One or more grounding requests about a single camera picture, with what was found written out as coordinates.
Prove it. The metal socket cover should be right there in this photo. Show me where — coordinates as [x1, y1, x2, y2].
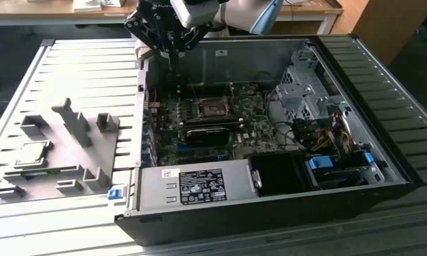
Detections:
[223, 81, 237, 107]

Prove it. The silver chipset heatsink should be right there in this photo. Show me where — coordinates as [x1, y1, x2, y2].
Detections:
[234, 148, 253, 161]

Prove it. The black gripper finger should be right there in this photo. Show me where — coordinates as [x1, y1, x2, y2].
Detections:
[174, 22, 215, 78]
[123, 15, 175, 77]

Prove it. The black plastic shroud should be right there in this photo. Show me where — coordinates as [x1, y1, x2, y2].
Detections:
[249, 151, 322, 198]

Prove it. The yellow red wire bundle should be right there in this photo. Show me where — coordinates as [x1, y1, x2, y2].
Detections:
[315, 113, 354, 151]

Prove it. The black PC case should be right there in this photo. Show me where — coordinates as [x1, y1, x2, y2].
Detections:
[114, 34, 424, 247]

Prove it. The black graphics card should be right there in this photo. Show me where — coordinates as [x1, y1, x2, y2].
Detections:
[183, 124, 233, 147]

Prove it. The wooden desk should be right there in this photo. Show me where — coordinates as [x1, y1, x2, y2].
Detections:
[0, 0, 345, 35]

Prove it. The green motherboard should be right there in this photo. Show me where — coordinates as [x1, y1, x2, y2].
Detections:
[144, 82, 290, 167]

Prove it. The silver drive cage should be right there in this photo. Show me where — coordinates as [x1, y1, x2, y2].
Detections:
[273, 39, 354, 121]

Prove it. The CPU socket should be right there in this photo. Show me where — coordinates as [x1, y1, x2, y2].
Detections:
[195, 98, 233, 119]

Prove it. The metal locking lever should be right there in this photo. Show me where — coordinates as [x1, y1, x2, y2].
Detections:
[190, 84, 202, 104]

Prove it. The wooden cabinet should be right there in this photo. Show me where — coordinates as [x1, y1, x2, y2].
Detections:
[329, 0, 427, 66]

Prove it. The blue disk carrier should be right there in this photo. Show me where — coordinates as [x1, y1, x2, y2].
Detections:
[305, 156, 370, 190]

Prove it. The grey parts rack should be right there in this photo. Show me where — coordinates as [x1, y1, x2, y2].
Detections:
[0, 97, 122, 205]

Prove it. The green RAM stick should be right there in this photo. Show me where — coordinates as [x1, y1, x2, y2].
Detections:
[20, 167, 80, 178]

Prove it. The silver green CPU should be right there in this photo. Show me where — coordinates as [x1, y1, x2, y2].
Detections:
[16, 142, 47, 163]

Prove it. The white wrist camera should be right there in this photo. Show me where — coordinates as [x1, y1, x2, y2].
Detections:
[174, 0, 222, 29]

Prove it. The grey power supply unit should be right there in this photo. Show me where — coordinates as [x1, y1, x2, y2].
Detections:
[136, 159, 263, 211]

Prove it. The blue case latch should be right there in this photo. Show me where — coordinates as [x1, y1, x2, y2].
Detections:
[107, 188, 124, 201]

